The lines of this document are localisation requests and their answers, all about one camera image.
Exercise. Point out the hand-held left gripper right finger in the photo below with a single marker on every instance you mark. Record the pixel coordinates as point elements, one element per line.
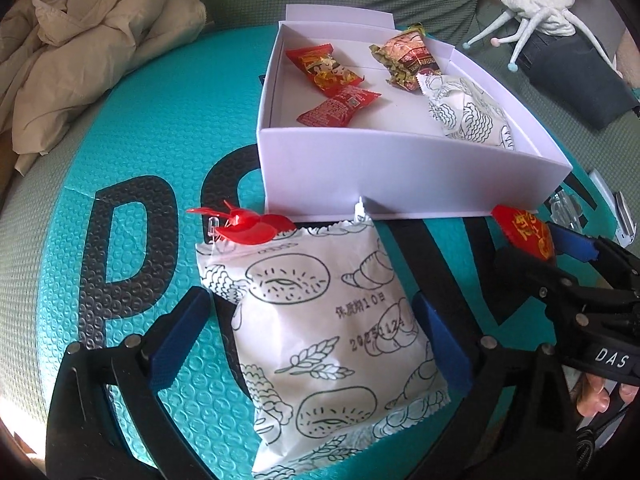
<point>440,345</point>

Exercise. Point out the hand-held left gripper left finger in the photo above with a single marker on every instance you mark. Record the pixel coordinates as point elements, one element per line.
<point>180,340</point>

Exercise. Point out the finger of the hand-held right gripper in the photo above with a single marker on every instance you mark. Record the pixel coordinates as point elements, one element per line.
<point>530,272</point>
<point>575,244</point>

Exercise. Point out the red gold-print snack packet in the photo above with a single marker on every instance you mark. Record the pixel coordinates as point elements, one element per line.
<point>525,230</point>
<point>322,65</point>

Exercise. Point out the white bread-print snack packet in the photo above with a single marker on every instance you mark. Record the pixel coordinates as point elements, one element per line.
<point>465,110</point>
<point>325,340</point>

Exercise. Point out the red plastic fan hook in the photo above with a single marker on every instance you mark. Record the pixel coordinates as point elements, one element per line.
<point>245,225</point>

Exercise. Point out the white cardboard box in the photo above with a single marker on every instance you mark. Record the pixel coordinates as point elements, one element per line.
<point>375,180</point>

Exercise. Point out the gold brown snack packet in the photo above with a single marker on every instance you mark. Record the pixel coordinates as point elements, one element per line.
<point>405,55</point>

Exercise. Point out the plain red snack packet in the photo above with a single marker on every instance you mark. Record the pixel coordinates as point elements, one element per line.
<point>340,107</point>

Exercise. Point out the person's right hand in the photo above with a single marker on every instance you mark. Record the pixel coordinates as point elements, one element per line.
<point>600,395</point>

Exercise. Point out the small white square device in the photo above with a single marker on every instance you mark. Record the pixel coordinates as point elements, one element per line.
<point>625,220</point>

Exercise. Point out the teal bubble mat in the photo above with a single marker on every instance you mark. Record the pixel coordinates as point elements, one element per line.
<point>150,240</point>

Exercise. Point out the beige puffer jacket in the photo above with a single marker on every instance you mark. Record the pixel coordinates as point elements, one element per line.
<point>75,45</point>

